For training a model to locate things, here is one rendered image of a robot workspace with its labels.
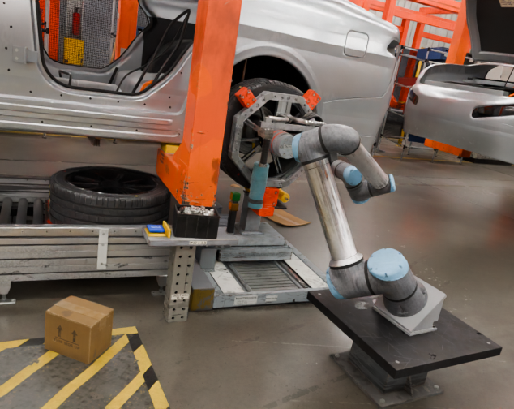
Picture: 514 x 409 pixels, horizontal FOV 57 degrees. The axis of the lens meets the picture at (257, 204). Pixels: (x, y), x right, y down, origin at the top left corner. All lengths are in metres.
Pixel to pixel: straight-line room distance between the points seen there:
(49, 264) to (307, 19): 1.98
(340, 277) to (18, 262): 1.47
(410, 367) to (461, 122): 3.29
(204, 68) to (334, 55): 1.13
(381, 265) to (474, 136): 2.97
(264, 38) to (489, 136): 2.53
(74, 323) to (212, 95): 1.16
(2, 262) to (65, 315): 0.50
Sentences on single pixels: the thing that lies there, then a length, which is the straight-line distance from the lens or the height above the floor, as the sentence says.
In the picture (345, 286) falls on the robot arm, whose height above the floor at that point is 0.44.
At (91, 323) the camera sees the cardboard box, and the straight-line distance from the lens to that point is 2.07.
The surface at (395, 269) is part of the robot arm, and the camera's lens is 1.97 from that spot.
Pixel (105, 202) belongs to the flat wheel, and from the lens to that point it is 2.51.
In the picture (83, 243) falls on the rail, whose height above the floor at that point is 0.30.
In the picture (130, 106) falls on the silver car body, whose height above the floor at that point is 0.92.
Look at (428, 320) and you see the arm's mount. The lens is 2.18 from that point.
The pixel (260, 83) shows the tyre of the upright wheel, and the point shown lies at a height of 1.15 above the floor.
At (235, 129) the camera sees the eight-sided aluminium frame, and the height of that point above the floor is 0.90.
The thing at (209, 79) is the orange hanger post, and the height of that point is 1.16.
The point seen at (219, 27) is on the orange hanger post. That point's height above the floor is 1.39.
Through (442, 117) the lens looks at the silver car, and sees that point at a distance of 5.02.
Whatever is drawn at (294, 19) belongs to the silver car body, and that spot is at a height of 1.54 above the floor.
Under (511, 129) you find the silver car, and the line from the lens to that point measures 4.73.
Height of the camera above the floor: 1.28
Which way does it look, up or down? 17 degrees down
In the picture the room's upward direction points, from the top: 9 degrees clockwise
